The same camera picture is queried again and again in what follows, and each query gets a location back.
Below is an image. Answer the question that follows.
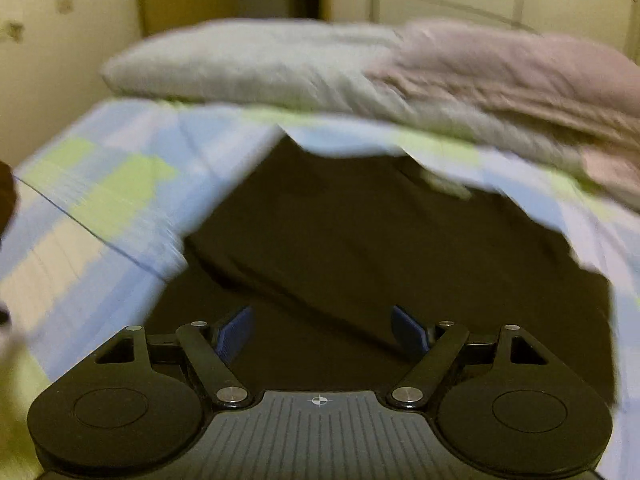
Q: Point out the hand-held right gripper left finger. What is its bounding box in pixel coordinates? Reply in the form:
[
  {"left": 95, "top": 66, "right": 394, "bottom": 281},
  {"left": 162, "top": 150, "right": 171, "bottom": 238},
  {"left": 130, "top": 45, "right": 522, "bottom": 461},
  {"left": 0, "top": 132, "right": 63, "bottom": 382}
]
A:
[{"left": 94, "top": 305, "right": 256, "bottom": 409}]

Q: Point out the grey folded blanket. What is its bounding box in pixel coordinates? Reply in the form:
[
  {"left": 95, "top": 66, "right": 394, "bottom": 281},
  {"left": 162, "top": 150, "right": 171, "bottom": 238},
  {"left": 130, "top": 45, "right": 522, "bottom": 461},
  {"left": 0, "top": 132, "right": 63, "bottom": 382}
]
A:
[{"left": 100, "top": 21, "right": 588, "bottom": 176}]

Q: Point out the checked bed sheet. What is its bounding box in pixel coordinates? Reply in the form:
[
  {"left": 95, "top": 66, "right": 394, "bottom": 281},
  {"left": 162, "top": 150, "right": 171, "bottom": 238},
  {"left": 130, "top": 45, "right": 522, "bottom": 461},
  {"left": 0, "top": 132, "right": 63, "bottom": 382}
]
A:
[{"left": 0, "top": 97, "right": 640, "bottom": 480}]

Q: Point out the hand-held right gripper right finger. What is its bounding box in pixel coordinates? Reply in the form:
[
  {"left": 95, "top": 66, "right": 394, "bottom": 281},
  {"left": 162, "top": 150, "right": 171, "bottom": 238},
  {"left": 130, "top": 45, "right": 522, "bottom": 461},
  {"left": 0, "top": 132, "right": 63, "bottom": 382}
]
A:
[{"left": 390, "top": 305, "right": 547, "bottom": 409}]

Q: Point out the dark olive shirt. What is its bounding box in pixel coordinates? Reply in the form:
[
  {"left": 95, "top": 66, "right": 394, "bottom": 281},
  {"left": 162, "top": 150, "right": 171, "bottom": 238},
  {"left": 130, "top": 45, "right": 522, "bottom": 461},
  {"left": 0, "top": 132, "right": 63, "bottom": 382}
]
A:
[{"left": 142, "top": 135, "right": 620, "bottom": 411}]

